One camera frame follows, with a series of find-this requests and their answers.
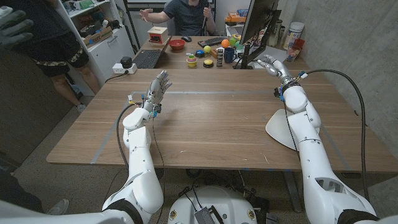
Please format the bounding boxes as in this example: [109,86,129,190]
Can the grey metal table leg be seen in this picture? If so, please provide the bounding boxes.
[282,170,304,213]

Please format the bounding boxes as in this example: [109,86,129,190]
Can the black power adapter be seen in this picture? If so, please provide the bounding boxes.
[120,56,134,69]

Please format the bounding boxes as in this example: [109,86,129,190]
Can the person in dark trousers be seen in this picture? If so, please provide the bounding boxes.
[0,169,70,216]

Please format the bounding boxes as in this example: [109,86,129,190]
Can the orange box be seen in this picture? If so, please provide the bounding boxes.
[224,12,248,24]

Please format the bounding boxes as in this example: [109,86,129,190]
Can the white power strip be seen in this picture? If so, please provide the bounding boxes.
[111,62,138,75]

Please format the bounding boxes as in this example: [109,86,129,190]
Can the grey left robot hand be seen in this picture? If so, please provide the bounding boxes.
[142,70,173,113]

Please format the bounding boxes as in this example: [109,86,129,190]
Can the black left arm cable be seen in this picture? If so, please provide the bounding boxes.
[116,103,140,170]

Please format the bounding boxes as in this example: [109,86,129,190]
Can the white plate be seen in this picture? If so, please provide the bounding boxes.
[265,108,322,152]

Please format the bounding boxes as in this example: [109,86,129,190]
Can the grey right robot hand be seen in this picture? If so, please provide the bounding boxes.
[256,54,295,85]

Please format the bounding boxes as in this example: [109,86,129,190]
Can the white and red wooden box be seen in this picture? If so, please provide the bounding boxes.
[147,26,169,45]

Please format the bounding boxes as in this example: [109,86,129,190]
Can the dark open laptop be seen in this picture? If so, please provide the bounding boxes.
[132,32,174,69]

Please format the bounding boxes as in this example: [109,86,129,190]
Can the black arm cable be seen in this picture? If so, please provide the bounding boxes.
[298,68,370,200]
[116,103,140,170]

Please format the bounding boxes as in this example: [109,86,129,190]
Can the black computer monitor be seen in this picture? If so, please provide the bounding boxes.
[233,0,282,70]

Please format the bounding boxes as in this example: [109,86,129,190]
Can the red bowl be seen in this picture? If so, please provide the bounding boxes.
[169,39,186,51]

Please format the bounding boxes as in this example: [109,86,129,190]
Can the cardboard box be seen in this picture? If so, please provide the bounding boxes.
[82,26,114,47]

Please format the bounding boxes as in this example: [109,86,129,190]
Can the grey and white glove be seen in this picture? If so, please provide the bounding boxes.
[0,6,34,49]

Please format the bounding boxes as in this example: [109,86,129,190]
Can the white shelf cabinet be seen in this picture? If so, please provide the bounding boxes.
[54,0,136,85]

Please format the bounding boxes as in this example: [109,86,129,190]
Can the white canister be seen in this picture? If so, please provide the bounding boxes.
[282,21,305,50]

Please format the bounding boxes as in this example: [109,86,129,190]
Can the white robot torso base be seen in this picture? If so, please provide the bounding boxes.
[167,185,258,224]

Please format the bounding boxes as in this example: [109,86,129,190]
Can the black reach grabber stick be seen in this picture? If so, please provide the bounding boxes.
[201,0,212,30]

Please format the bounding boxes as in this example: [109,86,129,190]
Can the black keyboard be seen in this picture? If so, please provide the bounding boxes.
[197,36,229,49]

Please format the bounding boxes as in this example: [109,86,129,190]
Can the white paper sheets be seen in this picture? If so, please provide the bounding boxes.
[253,45,289,65]

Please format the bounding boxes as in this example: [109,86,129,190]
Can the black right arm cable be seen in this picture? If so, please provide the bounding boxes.
[298,68,370,200]

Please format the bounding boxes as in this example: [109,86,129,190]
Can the standing person in black shorts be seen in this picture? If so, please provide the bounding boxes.
[0,0,102,113]

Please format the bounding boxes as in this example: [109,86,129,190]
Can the seated person in dark polo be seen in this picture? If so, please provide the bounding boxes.
[139,0,217,37]

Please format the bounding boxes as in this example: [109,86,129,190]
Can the dark blue mug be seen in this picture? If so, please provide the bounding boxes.
[223,47,238,64]

